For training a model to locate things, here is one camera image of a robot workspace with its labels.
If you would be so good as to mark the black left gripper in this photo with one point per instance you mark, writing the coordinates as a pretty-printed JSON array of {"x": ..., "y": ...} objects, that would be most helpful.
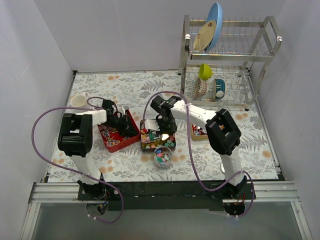
[{"x": 125, "y": 124}]

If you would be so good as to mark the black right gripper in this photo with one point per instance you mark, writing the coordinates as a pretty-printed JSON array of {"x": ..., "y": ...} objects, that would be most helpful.
[{"x": 167, "y": 126}]

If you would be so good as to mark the metal scoop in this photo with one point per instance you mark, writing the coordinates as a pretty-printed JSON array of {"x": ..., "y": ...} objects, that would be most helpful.
[{"x": 154, "y": 136}]

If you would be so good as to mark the red tin of swirl lollipops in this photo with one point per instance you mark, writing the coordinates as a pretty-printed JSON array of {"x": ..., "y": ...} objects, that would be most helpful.
[{"x": 113, "y": 141}]

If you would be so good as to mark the green tin of star candies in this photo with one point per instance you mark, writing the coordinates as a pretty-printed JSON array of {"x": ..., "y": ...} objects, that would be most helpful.
[{"x": 148, "y": 146}]

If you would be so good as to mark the clear glass jar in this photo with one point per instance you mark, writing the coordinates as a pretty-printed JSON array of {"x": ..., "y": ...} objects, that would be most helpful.
[{"x": 162, "y": 157}]

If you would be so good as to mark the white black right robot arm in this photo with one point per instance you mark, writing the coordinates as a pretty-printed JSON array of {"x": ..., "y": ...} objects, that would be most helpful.
[{"x": 222, "y": 132}]

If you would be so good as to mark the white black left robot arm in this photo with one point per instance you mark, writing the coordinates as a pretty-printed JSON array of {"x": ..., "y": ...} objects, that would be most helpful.
[{"x": 76, "y": 141}]

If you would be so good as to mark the patterned brown bowl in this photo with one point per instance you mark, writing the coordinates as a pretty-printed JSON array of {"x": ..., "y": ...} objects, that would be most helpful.
[{"x": 200, "y": 88}]

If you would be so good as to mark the white cup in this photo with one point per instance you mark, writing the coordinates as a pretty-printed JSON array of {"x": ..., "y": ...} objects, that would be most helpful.
[{"x": 80, "y": 101}]

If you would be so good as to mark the teal white bowl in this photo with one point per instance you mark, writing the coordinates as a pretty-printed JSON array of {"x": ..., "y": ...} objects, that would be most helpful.
[{"x": 218, "y": 88}]

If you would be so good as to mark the green bowl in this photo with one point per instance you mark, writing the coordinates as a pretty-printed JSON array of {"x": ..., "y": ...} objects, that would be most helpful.
[{"x": 205, "y": 72}]

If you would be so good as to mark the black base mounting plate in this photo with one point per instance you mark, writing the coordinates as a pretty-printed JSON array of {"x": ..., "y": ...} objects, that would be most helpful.
[{"x": 164, "y": 195}]

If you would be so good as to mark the glass jar lid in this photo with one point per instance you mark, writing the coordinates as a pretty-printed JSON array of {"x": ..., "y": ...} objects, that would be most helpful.
[{"x": 222, "y": 168}]

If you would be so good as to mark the steel dish rack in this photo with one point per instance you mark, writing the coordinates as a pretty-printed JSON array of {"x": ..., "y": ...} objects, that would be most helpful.
[{"x": 241, "y": 57}]

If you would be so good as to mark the cream plate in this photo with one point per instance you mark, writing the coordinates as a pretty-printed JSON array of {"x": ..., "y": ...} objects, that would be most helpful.
[{"x": 204, "y": 36}]

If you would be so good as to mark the blue plate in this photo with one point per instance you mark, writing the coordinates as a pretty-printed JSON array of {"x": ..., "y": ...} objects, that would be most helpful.
[{"x": 215, "y": 14}]

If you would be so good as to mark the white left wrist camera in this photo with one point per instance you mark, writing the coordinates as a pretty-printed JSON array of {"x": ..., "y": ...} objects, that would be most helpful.
[{"x": 122, "y": 109}]

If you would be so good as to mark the aluminium frame rail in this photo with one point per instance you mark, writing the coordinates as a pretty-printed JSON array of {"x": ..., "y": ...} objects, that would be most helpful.
[{"x": 55, "y": 193}]

